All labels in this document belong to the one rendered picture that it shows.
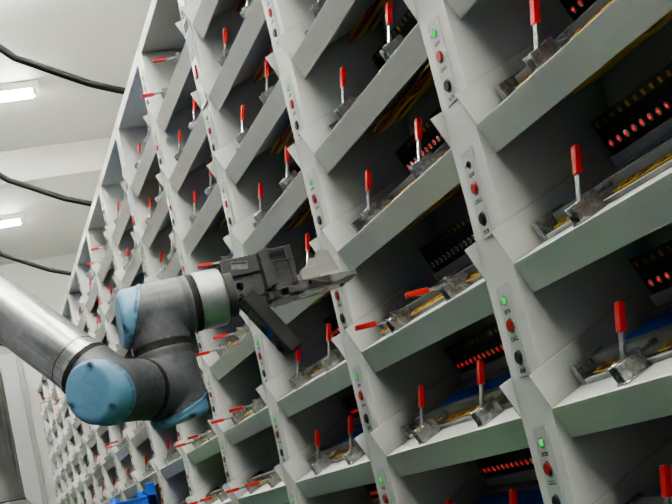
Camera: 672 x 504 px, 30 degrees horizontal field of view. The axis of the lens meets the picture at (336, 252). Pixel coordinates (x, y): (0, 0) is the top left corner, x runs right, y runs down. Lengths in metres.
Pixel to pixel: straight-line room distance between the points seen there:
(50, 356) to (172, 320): 0.19
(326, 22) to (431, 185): 0.47
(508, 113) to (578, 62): 0.19
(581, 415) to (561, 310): 0.16
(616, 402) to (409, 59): 0.66
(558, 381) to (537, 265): 0.15
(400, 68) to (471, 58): 0.23
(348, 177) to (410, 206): 0.42
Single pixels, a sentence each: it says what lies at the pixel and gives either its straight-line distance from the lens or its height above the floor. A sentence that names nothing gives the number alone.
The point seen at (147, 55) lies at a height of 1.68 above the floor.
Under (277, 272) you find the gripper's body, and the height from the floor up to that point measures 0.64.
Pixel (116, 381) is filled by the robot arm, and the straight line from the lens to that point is 1.75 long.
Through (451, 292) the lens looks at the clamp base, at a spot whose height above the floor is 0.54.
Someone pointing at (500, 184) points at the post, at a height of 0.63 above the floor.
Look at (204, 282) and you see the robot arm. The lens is 1.91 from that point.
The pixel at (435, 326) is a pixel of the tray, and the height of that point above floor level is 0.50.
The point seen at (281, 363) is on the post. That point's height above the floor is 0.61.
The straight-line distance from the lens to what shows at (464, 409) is 2.05.
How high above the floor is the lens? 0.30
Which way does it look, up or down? 10 degrees up
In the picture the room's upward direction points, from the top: 13 degrees counter-clockwise
